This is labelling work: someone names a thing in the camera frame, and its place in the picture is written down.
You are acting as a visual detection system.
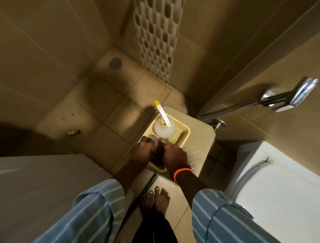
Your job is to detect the person's left hand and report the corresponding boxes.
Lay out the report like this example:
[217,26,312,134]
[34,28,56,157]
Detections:
[130,140,157,168]

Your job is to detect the white washbasin counter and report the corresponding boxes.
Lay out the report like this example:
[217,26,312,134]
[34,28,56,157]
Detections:
[0,154,113,243]

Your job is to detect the black trousers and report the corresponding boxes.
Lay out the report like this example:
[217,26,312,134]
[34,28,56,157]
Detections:
[131,213,179,243]

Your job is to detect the white spray bottle yellow nozzle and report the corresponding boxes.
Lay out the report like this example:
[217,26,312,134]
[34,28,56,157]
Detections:
[153,100,177,141]

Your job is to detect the blue striped shirt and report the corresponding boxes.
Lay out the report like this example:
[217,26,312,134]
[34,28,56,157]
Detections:
[32,179,276,243]

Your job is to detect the chrome shower hose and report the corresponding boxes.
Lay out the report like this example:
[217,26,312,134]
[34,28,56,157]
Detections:
[197,100,266,122]

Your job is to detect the white toilet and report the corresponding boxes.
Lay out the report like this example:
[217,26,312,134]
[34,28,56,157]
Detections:
[223,140,320,243]

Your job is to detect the person's right hand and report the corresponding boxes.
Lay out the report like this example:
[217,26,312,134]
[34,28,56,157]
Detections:
[162,144,189,172]

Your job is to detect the person's right forearm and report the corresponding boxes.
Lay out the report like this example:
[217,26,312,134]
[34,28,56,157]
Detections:
[173,170,208,204]

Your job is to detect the person's foot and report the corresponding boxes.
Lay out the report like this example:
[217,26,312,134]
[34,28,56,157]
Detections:
[153,186,171,216]
[139,190,156,222]

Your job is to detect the chrome wall valve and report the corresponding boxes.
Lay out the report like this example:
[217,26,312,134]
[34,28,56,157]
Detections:
[209,119,227,131]

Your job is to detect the beige plastic stool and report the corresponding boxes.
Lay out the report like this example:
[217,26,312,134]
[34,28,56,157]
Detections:
[138,105,216,186]

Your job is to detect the chrome hand shower head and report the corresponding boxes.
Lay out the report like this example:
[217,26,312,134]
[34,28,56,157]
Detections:
[261,77,319,112]

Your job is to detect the round metal floor drain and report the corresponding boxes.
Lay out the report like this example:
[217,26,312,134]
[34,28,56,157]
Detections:
[108,57,123,70]

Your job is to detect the person's right foot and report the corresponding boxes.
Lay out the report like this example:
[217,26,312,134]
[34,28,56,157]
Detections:
[153,186,171,216]

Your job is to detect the beige perforated plastic basket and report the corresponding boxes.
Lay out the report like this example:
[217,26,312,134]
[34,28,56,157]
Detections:
[138,113,191,173]

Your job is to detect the person's left forearm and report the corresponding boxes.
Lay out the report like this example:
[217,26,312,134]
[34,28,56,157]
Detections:
[111,160,148,199]

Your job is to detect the person's left foot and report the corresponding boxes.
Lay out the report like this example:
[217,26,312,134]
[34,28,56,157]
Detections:
[139,190,156,222]

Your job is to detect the orange and red wrist thread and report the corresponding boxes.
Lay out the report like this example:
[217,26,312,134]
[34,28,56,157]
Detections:
[169,164,194,183]

